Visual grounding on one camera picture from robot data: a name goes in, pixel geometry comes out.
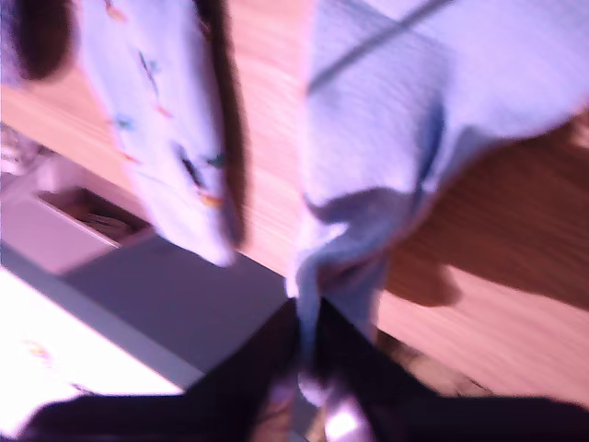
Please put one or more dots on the white toucan print sock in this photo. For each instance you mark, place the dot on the white toucan print sock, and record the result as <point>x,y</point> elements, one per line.
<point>170,138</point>

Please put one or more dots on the plain white sock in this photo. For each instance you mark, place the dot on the plain white sock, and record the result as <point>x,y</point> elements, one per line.
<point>391,115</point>

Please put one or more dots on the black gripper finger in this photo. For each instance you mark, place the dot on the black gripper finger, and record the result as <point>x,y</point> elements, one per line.
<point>239,396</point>
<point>382,391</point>

